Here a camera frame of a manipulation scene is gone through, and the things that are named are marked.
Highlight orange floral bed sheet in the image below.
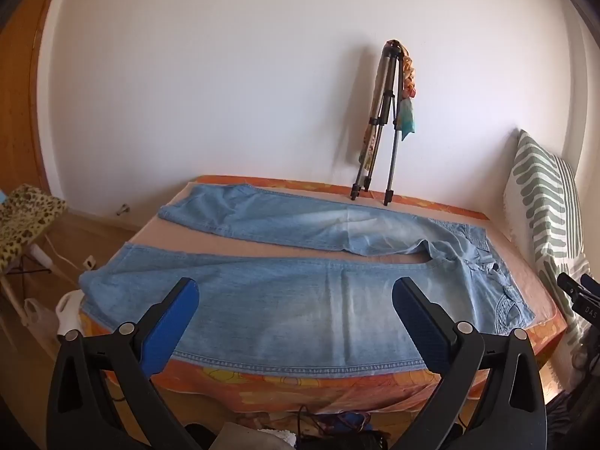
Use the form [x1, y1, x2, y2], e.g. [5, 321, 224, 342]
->
[77, 175, 570, 416]

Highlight colourful patterned scarf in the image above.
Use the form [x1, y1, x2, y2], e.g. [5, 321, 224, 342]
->
[358, 40, 418, 170]

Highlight grey camera tripod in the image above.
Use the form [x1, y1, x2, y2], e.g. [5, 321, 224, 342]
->
[351, 40, 408, 207]

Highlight white plastic cylinder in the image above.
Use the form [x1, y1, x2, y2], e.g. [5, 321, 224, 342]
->
[30, 243, 64, 275]

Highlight leopard print cushion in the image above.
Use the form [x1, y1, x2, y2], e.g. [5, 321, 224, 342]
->
[0, 185, 67, 275]

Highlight light blue denim pants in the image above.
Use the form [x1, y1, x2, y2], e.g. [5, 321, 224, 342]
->
[79, 183, 536, 378]

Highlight green striped white pillow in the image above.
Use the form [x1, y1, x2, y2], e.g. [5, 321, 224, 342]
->
[501, 129, 591, 352]

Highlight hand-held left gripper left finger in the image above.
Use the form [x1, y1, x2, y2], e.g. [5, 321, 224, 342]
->
[47, 277, 201, 450]

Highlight white power cable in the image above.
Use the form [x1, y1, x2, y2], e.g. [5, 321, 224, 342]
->
[43, 235, 87, 269]

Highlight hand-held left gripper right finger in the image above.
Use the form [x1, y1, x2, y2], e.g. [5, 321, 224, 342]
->
[391, 276, 549, 450]

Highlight white fan heater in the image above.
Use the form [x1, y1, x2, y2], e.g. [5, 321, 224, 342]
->
[56, 289, 87, 338]

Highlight dark cloth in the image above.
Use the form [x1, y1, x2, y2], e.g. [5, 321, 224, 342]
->
[546, 333, 600, 450]

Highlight wooden door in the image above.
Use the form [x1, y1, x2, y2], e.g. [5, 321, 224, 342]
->
[0, 0, 62, 198]

